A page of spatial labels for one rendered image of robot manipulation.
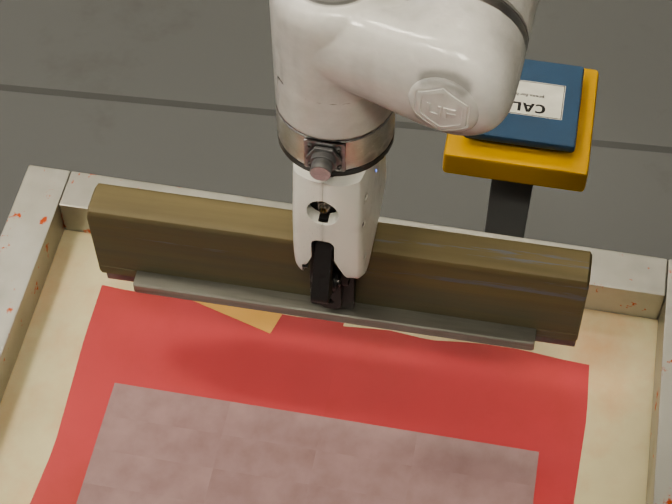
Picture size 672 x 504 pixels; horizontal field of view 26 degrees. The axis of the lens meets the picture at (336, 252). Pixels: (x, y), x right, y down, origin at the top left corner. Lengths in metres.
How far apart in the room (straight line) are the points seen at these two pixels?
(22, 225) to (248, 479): 0.29
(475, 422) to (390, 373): 0.08
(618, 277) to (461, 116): 0.42
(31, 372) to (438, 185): 1.41
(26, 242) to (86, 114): 1.43
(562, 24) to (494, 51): 1.99
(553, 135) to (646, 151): 1.30
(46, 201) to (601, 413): 0.49
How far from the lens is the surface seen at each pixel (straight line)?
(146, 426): 1.16
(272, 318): 1.20
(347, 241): 0.94
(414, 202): 2.48
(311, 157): 0.89
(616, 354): 1.20
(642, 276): 1.21
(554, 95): 1.35
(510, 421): 1.16
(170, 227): 1.03
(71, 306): 1.23
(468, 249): 1.01
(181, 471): 1.14
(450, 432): 1.15
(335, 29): 0.82
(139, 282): 1.08
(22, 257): 1.22
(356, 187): 0.91
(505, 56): 0.81
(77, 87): 2.69
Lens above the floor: 1.96
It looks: 54 degrees down
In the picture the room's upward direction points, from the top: straight up
